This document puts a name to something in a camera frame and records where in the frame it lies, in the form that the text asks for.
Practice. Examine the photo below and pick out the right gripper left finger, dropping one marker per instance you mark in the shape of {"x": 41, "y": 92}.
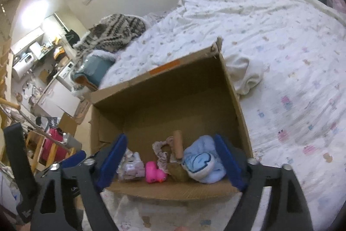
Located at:
{"x": 55, "y": 208}

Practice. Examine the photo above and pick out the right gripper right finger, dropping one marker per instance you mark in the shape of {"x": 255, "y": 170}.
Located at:
{"x": 287, "y": 207}

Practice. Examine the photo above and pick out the pink rubber toy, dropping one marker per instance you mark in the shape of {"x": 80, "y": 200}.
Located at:
{"x": 154, "y": 174}

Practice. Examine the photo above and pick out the tan stocking cloth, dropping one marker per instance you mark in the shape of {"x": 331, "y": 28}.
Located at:
{"x": 174, "y": 166}

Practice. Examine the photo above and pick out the beige scrunchie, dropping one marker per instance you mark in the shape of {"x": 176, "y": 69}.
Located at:
{"x": 165, "y": 153}

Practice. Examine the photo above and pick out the yellow wooden chair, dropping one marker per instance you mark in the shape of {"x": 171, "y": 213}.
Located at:
{"x": 43, "y": 152}

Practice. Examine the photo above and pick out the white kitchen cabinet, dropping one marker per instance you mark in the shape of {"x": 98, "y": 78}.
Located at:
{"x": 55, "y": 101}

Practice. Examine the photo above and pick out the white knotted sock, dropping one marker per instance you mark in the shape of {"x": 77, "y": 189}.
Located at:
{"x": 131, "y": 167}

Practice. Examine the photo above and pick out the white printed bed quilt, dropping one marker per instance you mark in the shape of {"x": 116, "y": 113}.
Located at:
{"x": 296, "y": 114}

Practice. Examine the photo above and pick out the blue shark plush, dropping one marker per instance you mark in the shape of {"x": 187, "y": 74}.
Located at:
{"x": 201, "y": 161}

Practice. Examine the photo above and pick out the washing machine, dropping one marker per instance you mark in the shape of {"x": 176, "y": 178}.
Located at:
{"x": 65, "y": 76}

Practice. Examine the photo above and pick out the teal cushion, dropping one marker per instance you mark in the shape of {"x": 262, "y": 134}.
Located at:
{"x": 91, "y": 72}

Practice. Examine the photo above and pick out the white folded cloth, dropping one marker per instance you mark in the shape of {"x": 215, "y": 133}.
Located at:
{"x": 245, "y": 72}

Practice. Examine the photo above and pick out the cardboard box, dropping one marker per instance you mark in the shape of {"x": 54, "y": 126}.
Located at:
{"x": 193, "y": 94}

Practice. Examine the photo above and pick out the striped knit blanket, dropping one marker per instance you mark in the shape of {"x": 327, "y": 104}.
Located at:
{"x": 111, "y": 34}

